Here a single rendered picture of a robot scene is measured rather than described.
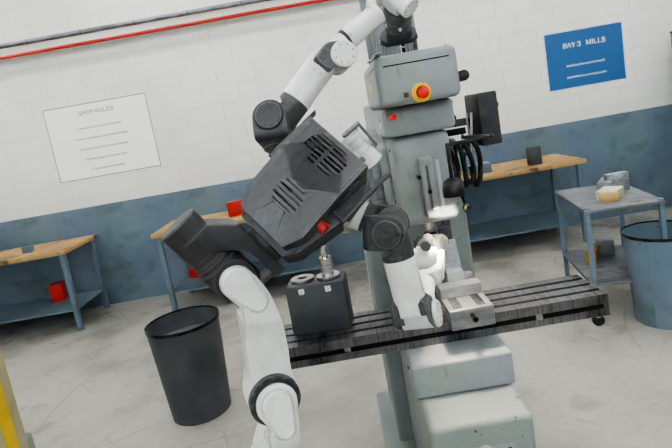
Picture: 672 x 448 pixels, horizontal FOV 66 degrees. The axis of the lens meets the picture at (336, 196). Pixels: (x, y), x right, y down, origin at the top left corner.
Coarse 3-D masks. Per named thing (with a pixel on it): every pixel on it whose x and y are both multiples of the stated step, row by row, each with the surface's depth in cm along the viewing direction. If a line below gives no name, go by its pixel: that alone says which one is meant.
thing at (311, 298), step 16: (336, 272) 197; (288, 288) 193; (304, 288) 192; (320, 288) 192; (336, 288) 191; (288, 304) 194; (304, 304) 193; (320, 304) 193; (336, 304) 192; (304, 320) 194; (320, 320) 194; (336, 320) 193; (352, 320) 199
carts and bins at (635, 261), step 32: (576, 192) 407; (608, 192) 363; (640, 192) 372; (640, 224) 370; (576, 256) 417; (608, 256) 405; (640, 256) 340; (640, 288) 347; (160, 320) 349; (192, 320) 360; (640, 320) 356; (160, 352) 319; (192, 352) 318; (192, 384) 321; (224, 384) 338; (192, 416) 325
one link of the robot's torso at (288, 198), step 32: (320, 128) 131; (288, 160) 130; (320, 160) 129; (352, 160) 129; (256, 192) 131; (288, 192) 129; (320, 192) 127; (352, 192) 136; (256, 224) 137; (288, 224) 128; (320, 224) 130; (352, 224) 141; (288, 256) 136
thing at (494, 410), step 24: (408, 384) 217; (432, 408) 169; (456, 408) 167; (480, 408) 164; (504, 408) 162; (432, 432) 158; (456, 432) 158; (480, 432) 158; (504, 432) 158; (528, 432) 158
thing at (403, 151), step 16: (400, 144) 178; (416, 144) 178; (432, 144) 178; (400, 160) 179; (416, 160) 179; (432, 160) 179; (400, 176) 180; (448, 176) 180; (400, 192) 181; (416, 192) 180; (416, 208) 181; (448, 208) 181; (416, 224) 183
